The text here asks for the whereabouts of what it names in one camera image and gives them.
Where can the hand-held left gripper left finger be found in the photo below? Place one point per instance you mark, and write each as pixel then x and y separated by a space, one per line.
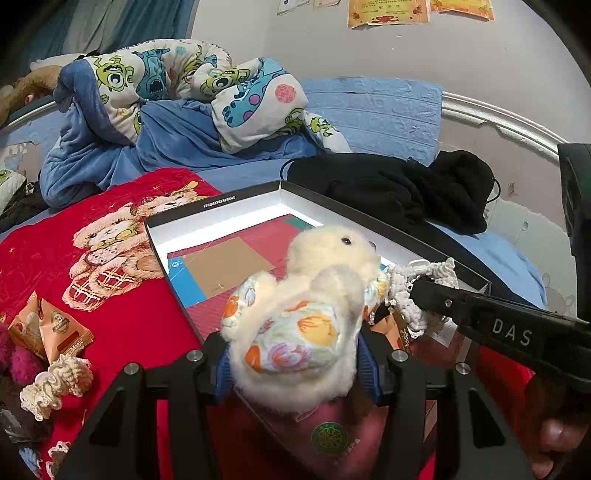
pixel 224 376

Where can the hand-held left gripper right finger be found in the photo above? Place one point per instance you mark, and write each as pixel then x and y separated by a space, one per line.
pixel 369 369

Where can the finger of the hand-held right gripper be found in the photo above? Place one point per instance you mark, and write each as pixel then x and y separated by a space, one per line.
pixel 436 302

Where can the cream lace scrunchie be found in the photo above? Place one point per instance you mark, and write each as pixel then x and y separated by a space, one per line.
pixel 401 277
pixel 55 383

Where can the orange snack packet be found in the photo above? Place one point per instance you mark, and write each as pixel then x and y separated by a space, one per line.
pixel 64 330
pixel 23 327
pixel 397 330

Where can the cream plush toy floral clothes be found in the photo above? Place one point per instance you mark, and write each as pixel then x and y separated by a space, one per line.
pixel 314 286

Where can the black shallow cardboard box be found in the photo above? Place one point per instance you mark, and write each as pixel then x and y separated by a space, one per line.
pixel 221 217

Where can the brown lace-trimmed scrunchie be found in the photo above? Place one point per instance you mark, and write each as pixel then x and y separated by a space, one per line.
pixel 56 452

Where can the person's right hand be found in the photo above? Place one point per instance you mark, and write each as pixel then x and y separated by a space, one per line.
pixel 554 434

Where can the red bear-print blanket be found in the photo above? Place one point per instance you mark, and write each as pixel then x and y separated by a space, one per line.
pixel 138 323

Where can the black garment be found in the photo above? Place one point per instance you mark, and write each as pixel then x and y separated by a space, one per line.
pixel 369 184

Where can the white bed headboard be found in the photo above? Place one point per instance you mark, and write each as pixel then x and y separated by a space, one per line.
pixel 498 120

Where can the pink plush toy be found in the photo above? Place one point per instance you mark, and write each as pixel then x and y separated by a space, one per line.
pixel 18 360

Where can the blue fleece blanket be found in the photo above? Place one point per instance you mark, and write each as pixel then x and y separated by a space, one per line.
pixel 184 134

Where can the dark clothes pile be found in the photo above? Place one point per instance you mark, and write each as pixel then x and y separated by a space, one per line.
pixel 23 207

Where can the cartoon monster print quilt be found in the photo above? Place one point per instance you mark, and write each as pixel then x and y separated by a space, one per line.
pixel 258 97

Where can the small cartoon print pillow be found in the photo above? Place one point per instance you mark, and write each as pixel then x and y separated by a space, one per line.
pixel 9 184

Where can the large orange certificate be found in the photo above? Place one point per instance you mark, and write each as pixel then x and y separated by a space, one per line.
pixel 388 11

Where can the small orange certificate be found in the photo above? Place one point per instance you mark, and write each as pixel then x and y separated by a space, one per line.
pixel 461 8

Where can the white framed certificate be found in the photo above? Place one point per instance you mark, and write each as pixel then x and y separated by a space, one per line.
pixel 328 3
pixel 291 4

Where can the brown plush bear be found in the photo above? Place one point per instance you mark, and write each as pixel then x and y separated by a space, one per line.
pixel 27 87

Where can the blue curtain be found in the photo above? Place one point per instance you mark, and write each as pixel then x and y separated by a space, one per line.
pixel 152 23
pixel 46 27

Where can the grey curtain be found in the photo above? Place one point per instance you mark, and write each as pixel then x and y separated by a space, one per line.
pixel 87 27

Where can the blue foam wall panel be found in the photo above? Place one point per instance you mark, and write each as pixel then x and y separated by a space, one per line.
pixel 378 115

